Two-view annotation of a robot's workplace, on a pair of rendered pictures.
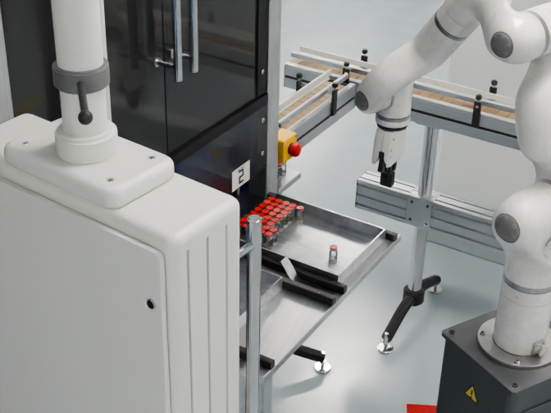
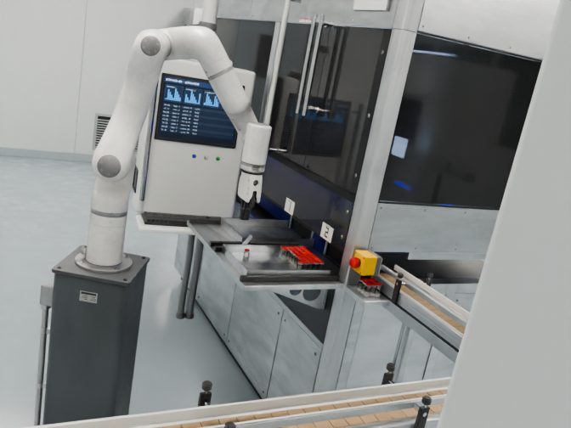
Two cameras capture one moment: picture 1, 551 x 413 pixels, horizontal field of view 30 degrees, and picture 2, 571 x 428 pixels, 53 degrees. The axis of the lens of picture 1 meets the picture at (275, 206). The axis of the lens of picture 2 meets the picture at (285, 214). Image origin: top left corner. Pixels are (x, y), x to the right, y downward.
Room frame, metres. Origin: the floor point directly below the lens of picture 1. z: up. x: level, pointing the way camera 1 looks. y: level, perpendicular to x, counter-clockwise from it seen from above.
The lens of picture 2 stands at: (3.35, -1.85, 1.64)
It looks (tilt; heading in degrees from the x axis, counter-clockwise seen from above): 15 degrees down; 121
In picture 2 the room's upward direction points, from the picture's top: 11 degrees clockwise
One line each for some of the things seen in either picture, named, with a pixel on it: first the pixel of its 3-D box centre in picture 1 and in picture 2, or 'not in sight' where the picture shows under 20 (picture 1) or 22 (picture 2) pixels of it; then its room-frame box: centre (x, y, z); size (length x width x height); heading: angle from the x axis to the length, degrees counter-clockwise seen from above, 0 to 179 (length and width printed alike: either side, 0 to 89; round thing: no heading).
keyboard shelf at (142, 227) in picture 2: not in sight; (183, 223); (1.58, 0.18, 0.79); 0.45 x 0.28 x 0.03; 54
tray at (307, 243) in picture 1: (305, 237); (274, 261); (2.28, -0.08, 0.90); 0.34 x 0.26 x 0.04; 59
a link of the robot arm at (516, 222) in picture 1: (528, 238); (114, 175); (1.88, -0.55, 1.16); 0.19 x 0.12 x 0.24; 131
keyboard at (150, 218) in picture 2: not in sight; (184, 220); (1.60, 0.16, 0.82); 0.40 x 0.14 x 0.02; 54
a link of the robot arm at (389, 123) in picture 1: (393, 116); (252, 166); (2.25, -0.28, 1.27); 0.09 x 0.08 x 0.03; 150
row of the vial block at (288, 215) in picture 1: (277, 224); (296, 259); (2.33, -0.01, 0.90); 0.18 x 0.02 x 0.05; 149
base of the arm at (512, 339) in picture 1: (523, 311); (106, 237); (1.90, -0.57, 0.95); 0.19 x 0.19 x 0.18
